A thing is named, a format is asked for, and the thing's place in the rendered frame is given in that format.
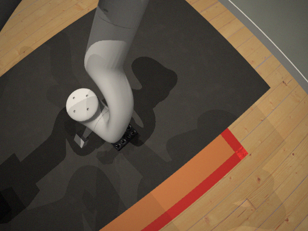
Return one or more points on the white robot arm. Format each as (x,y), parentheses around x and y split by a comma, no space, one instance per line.
(113,30)

